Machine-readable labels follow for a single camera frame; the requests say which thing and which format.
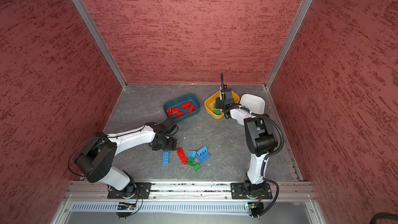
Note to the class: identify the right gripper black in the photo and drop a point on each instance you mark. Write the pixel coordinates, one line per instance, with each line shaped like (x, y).
(217, 99)

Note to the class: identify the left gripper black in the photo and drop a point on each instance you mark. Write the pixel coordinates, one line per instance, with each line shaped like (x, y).
(171, 145)

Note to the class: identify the blue lego long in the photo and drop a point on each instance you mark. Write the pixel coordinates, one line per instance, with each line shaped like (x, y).
(165, 157)

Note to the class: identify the red long lego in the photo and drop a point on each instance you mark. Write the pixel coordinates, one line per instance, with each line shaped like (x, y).
(180, 153)
(175, 110)

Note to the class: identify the small red lego bottom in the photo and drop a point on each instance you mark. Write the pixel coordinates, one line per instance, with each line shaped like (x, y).
(184, 161)

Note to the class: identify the small red lego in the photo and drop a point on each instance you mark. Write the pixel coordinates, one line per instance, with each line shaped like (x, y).
(184, 161)
(191, 109)

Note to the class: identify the light blue sloped lego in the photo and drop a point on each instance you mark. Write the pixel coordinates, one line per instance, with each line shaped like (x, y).
(192, 154)

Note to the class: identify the green hollow lego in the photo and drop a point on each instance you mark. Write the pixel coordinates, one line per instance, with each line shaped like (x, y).
(190, 161)

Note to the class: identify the green lego bottom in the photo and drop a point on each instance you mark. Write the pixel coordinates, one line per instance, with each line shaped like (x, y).
(196, 167)

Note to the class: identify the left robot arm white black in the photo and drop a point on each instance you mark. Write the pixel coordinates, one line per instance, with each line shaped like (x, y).
(95, 156)

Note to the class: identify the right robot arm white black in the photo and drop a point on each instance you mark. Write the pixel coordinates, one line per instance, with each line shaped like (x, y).
(260, 138)

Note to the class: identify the yellow plastic bin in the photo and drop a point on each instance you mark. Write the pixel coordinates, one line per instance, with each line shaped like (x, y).
(210, 105)

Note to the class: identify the white plastic bin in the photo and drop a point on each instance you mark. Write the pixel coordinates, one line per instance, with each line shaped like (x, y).
(254, 103)

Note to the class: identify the dark teal plastic bin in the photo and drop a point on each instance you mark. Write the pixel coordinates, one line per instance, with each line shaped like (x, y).
(177, 102)

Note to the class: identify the left circuit board connector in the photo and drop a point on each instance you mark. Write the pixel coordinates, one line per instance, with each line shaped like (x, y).
(125, 206)

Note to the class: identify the circuit board connector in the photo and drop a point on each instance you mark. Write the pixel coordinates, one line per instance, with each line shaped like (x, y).
(125, 206)
(255, 209)

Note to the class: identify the right circuit board connector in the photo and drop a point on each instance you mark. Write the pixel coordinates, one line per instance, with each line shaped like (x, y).
(255, 209)

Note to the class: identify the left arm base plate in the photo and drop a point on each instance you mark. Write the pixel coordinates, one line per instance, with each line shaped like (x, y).
(130, 192)

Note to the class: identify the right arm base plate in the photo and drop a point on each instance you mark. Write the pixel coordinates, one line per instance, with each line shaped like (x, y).
(247, 190)

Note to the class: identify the aluminium front rail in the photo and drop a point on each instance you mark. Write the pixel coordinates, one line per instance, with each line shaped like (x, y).
(192, 191)

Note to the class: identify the right corner aluminium post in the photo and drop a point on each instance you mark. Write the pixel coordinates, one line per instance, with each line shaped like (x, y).
(297, 21)

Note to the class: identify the corner aluminium post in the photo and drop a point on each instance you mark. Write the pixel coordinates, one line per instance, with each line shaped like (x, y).
(297, 21)
(85, 15)

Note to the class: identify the left corner aluminium post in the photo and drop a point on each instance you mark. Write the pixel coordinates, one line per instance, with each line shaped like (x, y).
(85, 15)

